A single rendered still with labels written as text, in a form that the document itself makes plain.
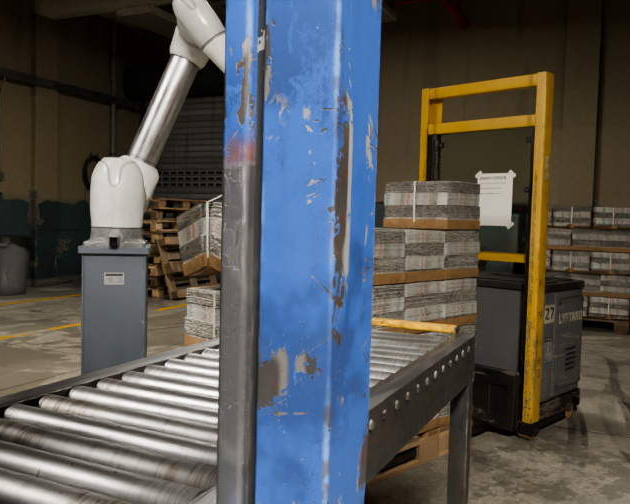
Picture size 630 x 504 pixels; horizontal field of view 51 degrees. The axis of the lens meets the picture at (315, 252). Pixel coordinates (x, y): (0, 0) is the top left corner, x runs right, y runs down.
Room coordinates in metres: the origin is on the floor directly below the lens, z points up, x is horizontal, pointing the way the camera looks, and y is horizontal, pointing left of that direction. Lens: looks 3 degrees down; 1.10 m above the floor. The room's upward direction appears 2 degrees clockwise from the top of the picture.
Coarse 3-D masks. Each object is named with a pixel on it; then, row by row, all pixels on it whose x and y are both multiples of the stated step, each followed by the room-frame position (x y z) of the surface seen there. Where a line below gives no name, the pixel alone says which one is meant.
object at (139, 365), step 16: (176, 352) 1.43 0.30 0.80; (192, 352) 1.45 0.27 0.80; (112, 368) 1.27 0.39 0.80; (128, 368) 1.27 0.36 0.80; (144, 368) 1.30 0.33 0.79; (48, 384) 1.14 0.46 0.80; (64, 384) 1.14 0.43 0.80; (80, 384) 1.15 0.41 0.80; (96, 384) 1.18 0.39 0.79; (0, 400) 1.03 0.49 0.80; (16, 400) 1.04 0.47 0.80; (32, 400) 1.05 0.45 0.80; (0, 416) 1.00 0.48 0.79
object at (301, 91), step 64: (256, 0) 0.42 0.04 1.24; (320, 0) 0.40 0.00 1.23; (256, 64) 0.42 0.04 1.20; (320, 64) 0.40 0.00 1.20; (256, 128) 0.42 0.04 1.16; (320, 128) 0.40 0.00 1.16; (256, 192) 0.42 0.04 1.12; (320, 192) 0.40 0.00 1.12; (256, 256) 0.42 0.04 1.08; (320, 256) 0.40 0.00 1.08; (256, 320) 0.42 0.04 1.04; (320, 320) 0.40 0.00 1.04; (256, 384) 0.42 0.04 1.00; (320, 384) 0.40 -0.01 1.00; (256, 448) 0.42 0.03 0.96; (320, 448) 0.40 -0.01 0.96
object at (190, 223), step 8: (192, 208) 2.38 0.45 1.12; (200, 208) 2.35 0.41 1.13; (184, 216) 2.42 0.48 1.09; (192, 216) 2.38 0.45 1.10; (200, 216) 2.35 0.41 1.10; (184, 224) 2.41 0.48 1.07; (192, 224) 2.38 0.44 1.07; (200, 224) 2.35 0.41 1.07; (184, 232) 2.41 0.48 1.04; (192, 232) 2.38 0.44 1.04; (200, 232) 2.34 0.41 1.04; (184, 240) 2.41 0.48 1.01; (192, 240) 2.37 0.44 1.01; (200, 240) 2.33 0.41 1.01; (184, 248) 2.40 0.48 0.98; (192, 248) 2.37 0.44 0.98; (200, 248) 2.33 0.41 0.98; (184, 256) 2.40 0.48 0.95; (192, 256) 2.36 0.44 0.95; (192, 272) 2.37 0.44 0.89; (200, 272) 2.37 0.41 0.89; (208, 272) 2.39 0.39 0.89; (216, 272) 2.43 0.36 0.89
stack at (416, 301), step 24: (192, 288) 2.44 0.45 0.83; (216, 288) 2.45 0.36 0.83; (384, 288) 2.72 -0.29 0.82; (408, 288) 2.84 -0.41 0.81; (432, 288) 2.96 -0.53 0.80; (192, 312) 2.44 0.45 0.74; (216, 312) 2.34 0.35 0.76; (384, 312) 2.72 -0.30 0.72; (408, 312) 2.84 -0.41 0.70; (432, 312) 2.97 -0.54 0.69; (192, 336) 2.44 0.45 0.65; (216, 336) 2.32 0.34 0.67; (432, 432) 2.98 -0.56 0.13; (432, 456) 2.99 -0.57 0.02
